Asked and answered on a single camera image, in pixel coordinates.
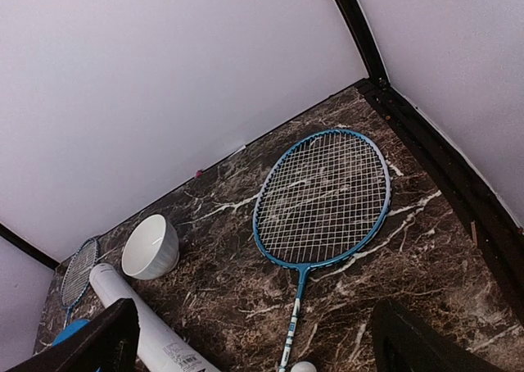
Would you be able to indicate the white shuttlecock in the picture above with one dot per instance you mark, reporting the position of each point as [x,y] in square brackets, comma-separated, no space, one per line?
[303,366]

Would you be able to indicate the black vertical frame post right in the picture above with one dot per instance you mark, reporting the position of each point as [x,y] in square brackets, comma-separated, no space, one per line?
[357,24]

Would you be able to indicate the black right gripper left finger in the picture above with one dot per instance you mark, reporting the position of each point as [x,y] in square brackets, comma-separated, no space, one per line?
[107,343]

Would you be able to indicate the blue badminton racket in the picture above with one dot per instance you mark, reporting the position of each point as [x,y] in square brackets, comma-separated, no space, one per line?
[76,278]
[324,199]

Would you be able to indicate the black vertical frame post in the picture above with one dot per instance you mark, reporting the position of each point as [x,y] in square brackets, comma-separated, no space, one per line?
[27,248]
[357,24]

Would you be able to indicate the white shuttlecock tube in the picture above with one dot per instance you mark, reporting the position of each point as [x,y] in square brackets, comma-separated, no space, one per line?
[159,347]

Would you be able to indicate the white ceramic bowl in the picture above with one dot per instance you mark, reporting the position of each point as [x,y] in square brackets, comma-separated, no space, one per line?
[152,249]

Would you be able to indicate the left blue badminton racket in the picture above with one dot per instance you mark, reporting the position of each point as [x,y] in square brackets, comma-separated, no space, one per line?
[76,278]

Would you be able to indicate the blue racket bag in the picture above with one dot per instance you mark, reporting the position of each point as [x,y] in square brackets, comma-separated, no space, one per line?
[70,330]

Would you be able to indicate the right blue badminton racket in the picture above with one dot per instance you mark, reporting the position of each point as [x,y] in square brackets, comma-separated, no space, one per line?
[324,199]

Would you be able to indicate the black vertical frame post left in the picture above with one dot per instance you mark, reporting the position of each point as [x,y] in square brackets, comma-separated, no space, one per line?
[27,248]

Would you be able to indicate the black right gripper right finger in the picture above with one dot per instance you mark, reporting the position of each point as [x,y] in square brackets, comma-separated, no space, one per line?
[403,342]

